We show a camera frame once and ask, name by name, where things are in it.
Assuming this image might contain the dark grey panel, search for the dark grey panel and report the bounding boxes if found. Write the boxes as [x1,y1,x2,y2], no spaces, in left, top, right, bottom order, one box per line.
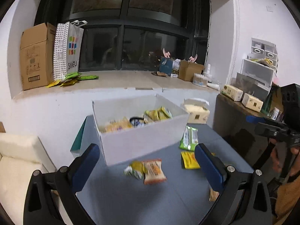
[235,72,270,101]

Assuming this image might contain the open beige tissue pack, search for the open beige tissue pack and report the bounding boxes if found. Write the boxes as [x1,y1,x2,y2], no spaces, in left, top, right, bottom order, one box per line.
[183,98,210,125]

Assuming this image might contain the dark grey snack packet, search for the dark grey snack packet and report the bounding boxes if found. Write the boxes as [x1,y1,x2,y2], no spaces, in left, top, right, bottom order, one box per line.
[130,116,144,127]

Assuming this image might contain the cream sofa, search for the cream sofa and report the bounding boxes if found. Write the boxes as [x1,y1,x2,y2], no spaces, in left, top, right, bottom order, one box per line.
[0,132,57,225]

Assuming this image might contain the yellow cartoon snack packet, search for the yellow cartoon snack packet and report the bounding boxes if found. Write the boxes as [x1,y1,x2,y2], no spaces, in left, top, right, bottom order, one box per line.
[105,118,133,132]

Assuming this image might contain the small tan snack packet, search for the small tan snack packet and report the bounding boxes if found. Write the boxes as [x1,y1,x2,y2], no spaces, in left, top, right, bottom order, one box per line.
[159,107,173,119]

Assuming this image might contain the printed picture carton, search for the printed picture carton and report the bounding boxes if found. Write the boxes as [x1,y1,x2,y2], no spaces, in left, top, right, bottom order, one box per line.
[171,60,181,78]

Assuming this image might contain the dark green bag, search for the dark green bag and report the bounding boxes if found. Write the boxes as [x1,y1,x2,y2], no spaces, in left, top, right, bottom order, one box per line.
[261,85,282,115]

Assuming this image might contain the white plastic bottle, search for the white plastic bottle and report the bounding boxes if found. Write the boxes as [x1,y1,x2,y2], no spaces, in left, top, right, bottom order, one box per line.
[203,64,212,80]

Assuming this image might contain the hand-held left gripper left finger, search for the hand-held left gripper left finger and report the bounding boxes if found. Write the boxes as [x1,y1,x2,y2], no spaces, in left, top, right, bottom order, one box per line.
[23,143,100,225]

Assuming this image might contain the white bag with coloured squares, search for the white bag with coloured squares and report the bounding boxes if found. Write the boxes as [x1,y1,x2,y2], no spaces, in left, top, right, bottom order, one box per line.
[66,20,84,74]

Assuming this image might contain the white wall pipe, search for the white wall pipe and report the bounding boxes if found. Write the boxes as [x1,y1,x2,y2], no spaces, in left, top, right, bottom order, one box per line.
[234,0,242,92]

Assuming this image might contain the orange-brown snack packet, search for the orange-brown snack packet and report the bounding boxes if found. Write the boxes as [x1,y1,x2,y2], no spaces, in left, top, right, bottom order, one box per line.
[209,187,219,202]

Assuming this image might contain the cotton swab box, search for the cotton swab box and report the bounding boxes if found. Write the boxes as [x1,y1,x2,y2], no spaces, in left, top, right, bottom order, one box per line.
[193,73,209,88]

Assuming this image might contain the small olive snack packet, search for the small olive snack packet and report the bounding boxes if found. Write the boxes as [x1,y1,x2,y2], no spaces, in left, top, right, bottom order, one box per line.
[124,162,144,180]

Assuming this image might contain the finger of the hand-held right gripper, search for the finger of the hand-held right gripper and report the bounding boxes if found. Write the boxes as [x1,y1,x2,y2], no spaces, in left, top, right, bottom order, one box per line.
[254,122,293,137]
[246,116,285,129]

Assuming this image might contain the person's right forearm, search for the person's right forearm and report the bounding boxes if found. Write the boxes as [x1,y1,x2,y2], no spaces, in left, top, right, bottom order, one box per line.
[274,175,300,219]

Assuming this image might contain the orange and white snack packet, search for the orange and white snack packet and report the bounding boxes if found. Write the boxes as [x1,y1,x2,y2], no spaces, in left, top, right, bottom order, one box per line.
[142,159,167,185]

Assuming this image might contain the small brown cardboard box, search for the small brown cardboard box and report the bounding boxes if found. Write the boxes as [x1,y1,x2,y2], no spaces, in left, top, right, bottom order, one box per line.
[178,60,204,82]

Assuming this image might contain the pile of green sachets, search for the pile of green sachets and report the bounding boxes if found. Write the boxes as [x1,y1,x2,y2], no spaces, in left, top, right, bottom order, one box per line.
[46,72,99,88]

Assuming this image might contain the translucent drawer unit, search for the translucent drawer unit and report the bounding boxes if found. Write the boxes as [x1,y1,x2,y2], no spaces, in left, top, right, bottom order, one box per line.
[240,58,275,87]

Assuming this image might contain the dotted paper bag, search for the dotted paper bag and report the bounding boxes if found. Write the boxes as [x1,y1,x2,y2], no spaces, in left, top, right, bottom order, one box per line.
[53,23,71,81]

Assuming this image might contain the wooden side desk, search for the wooden side desk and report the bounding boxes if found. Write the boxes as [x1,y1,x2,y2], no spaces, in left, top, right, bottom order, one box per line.
[214,93,285,160]

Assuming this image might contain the dark window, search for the dark window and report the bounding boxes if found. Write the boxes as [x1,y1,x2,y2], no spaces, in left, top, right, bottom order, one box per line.
[35,0,210,72]

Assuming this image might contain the sealed beige tissue pack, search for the sealed beige tissue pack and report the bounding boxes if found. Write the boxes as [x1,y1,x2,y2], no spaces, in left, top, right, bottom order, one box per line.
[221,84,243,102]
[241,93,263,112]

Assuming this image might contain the brown cardboard sheet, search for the brown cardboard sheet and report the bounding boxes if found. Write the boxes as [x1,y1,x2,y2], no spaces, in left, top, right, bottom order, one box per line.
[272,82,285,113]

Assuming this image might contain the person's right hand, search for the person's right hand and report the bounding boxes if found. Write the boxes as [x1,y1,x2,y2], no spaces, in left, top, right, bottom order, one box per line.
[270,141,300,177]

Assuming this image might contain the large brown cardboard box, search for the large brown cardboard box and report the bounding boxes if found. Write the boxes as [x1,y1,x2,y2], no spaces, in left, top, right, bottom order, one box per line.
[19,23,57,91]

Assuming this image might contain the green windowed snack packet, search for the green windowed snack packet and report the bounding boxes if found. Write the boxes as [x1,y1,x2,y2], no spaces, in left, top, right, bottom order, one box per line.
[179,126,199,151]

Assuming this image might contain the teal board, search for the teal board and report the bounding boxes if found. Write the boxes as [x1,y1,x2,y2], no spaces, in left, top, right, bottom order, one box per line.
[70,116,88,153]

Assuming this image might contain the white cardboard box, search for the white cardboard box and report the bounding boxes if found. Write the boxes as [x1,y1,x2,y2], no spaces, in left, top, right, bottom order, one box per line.
[92,94,190,167]

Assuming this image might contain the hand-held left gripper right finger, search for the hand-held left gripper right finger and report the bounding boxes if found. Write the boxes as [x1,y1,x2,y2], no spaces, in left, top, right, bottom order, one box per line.
[194,143,272,225]

